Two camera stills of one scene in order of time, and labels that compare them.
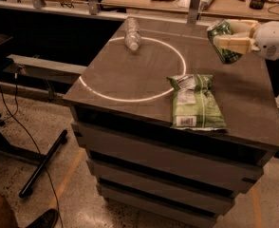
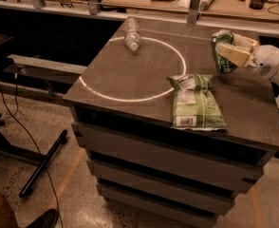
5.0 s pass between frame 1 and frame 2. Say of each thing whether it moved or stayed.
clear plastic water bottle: stayed
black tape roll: stayed
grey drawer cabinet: stayed
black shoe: stayed
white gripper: moved
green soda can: moved
